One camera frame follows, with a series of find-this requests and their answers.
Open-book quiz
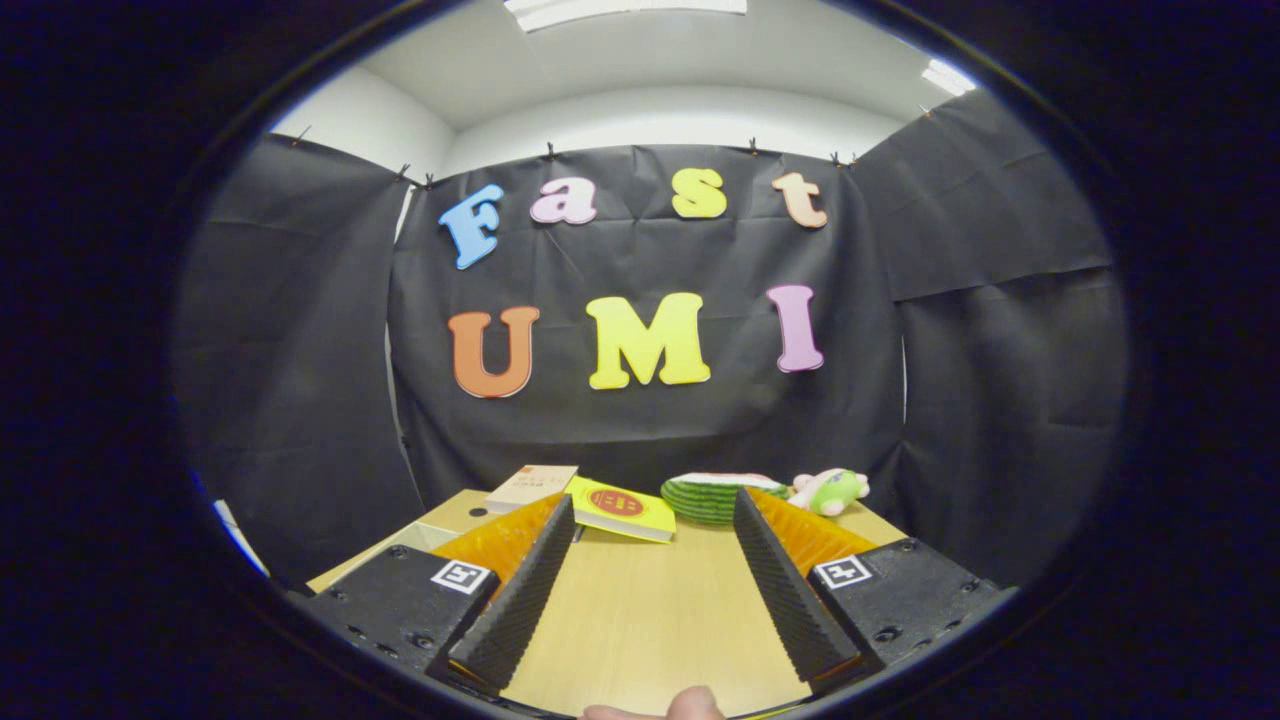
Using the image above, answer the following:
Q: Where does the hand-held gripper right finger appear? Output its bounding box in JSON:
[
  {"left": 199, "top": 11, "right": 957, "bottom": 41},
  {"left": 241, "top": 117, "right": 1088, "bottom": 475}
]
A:
[{"left": 733, "top": 488, "right": 1006, "bottom": 689}]

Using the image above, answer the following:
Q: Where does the small ceiling light panel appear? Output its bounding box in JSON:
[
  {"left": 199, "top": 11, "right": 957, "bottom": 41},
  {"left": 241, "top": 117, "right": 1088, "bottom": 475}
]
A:
[{"left": 920, "top": 58, "right": 977, "bottom": 97}]

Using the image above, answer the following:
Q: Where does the long ceiling light panel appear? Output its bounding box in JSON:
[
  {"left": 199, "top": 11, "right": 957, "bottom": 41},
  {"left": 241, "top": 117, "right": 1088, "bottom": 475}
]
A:
[{"left": 503, "top": 0, "right": 748, "bottom": 32}]

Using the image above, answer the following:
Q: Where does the yellow book with red circle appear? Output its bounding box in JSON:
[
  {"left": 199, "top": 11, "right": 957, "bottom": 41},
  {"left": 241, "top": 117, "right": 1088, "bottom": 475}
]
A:
[{"left": 565, "top": 476, "right": 678, "bottom": 544}]

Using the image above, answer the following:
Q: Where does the beige cover book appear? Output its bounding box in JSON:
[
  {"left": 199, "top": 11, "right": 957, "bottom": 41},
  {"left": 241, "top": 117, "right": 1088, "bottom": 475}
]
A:
[{"left": 485, "top": 465, "right": 579, "bottom": 515}]

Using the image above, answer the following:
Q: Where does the watermelon slice plush toy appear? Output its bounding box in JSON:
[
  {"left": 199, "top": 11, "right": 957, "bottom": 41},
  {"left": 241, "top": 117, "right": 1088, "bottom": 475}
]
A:
[{"left": 660, "top": 473, "right": 791, "bottom": 527}]

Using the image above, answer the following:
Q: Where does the green fabric storage box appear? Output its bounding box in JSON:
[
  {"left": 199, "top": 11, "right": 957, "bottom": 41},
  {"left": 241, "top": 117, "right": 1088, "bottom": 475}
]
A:
[{"left": 385, "top": 520, "right": 466, "bottom": 557}]

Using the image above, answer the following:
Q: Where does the pink and green plush toy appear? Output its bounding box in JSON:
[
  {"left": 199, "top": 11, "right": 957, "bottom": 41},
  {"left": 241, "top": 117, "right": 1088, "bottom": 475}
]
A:
[{"left": 787, "top": 468, "right": 871, "bottom": 517}]

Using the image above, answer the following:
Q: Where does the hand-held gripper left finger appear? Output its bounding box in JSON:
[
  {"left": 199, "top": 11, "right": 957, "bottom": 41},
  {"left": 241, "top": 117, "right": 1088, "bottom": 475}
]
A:
[{"left": 300, "top": 493, "right": 577, "bottom": 694}]

